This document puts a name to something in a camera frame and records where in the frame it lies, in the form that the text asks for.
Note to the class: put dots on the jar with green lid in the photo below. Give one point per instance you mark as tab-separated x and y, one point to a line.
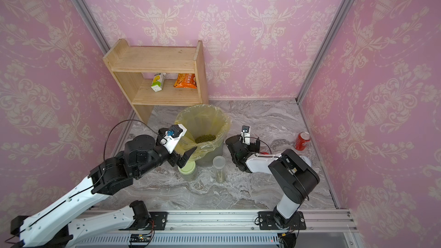
188	172

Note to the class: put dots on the wooden two-tier shelf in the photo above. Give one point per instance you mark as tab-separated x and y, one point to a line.
127	65

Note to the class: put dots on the tall clear jar white lid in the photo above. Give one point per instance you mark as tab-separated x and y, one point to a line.
219	164

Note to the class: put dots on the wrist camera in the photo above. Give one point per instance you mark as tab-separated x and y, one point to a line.
172	136
245	134

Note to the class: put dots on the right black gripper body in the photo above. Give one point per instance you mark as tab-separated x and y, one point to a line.
253	149

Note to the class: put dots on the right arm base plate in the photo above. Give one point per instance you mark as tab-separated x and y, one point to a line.
270	220

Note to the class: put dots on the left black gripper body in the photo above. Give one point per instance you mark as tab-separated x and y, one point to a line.
173	157

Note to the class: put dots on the pile of green mung beans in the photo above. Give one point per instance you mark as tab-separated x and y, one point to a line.
205	138

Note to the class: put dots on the small electronics board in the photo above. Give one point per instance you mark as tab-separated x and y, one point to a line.
140	239

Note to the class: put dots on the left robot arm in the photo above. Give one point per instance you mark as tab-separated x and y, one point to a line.
60	225

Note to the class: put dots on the yellow plastic bin liner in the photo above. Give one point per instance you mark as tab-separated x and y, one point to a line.
203	124

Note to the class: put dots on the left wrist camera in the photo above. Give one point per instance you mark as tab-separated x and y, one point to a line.
172	136

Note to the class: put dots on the mesh trash bin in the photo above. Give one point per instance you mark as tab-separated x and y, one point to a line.
213	151

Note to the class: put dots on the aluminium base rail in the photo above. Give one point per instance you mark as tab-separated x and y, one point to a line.
236	229

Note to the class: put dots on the red soda can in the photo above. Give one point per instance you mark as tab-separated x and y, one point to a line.
302	141

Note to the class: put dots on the orange snack bag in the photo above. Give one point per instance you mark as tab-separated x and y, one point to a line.
185	80

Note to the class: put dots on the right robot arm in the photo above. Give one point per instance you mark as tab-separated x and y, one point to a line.
292	172

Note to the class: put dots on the green white carton box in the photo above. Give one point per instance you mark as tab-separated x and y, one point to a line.
158	82

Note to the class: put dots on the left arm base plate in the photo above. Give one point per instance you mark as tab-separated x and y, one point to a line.
151	221

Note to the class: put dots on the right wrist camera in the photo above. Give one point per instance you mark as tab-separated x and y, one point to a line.
245	134

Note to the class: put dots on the white round object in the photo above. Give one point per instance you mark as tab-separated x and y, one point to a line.
307	161

